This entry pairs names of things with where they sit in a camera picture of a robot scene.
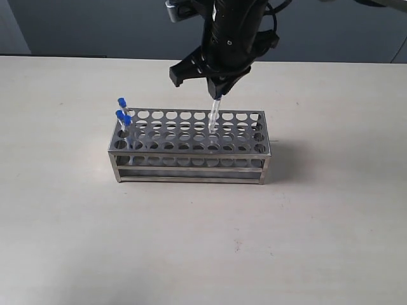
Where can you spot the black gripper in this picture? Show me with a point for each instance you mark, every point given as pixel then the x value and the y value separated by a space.
pixel 236 33

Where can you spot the blue-capped test tube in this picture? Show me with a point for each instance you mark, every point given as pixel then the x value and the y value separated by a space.
pixel 213 115
pixel 123 105
pixel 120 117
pixel 127 122

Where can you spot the stainless steel test tube rack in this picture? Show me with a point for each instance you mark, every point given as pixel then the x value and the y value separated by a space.
pixel 174 145

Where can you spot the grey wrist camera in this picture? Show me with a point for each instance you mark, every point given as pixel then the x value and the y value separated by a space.
pixel 180 10

